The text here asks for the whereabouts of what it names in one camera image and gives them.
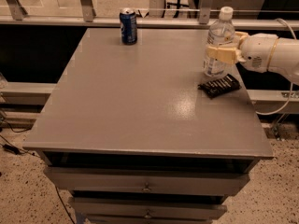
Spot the blue soda can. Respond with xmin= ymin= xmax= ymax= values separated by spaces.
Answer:
xmin=120 ymin=7 xmax=137 ymax=45

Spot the metal railing frame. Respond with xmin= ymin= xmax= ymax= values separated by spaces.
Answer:
xmin=0 ymin=0 xmax=298 ymax=30

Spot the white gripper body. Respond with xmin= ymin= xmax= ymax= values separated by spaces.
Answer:
xmin=237 ymin=34 xmax=278 ymax=73

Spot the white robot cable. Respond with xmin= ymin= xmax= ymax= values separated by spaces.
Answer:
xmin=255 ymin=18 xmax=298 ymax=116

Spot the grey drawer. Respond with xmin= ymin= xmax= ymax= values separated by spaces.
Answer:
xmin=45 ymin=167 xmax=249 ymax=196
xmin=69 ymin=198 xmax=226 ymax=220

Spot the black floor cable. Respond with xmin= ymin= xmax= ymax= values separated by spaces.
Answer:
xmin=0 ymin=119 xmax=76 ymax=224

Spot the top grey drawer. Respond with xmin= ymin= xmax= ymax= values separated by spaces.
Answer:
xmin=45 ymin=167 xmax=249 ymax=196

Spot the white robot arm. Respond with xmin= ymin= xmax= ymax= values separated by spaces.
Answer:
xmin=206 ymin=32 xmax=299 ymax=85

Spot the clear plastic water bottle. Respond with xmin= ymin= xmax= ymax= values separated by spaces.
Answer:
xmin=204 ymin=7 xmax=235 ymax=77

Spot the black rxbar chocolate wrapper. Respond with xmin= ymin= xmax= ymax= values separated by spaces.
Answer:
xmin=198 ymin=74 xmax=241 ymax=99

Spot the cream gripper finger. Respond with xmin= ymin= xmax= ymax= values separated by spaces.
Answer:
xmin=234 ymin=31 xmax=249 ymax=46
xmin=206 ymin=46 xmax=246 ymax=64

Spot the grey drawer cabinet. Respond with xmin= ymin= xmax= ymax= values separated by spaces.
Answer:
xmin=24 ymin=28 xmax=273 ymax=224

